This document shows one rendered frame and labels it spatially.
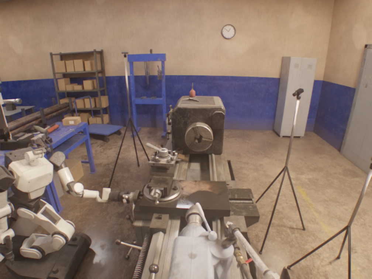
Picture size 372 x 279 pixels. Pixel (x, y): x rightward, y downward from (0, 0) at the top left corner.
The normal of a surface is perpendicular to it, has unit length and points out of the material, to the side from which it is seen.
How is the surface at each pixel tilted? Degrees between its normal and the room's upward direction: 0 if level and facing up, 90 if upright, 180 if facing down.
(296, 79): 90
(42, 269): 0
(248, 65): 90
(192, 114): 90
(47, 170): 67
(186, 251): 0
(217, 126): 90
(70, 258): 0
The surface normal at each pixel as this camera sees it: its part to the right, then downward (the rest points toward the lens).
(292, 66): -0.07, 0.37
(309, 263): 0.00, -0.93
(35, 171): 0.87, -0.26
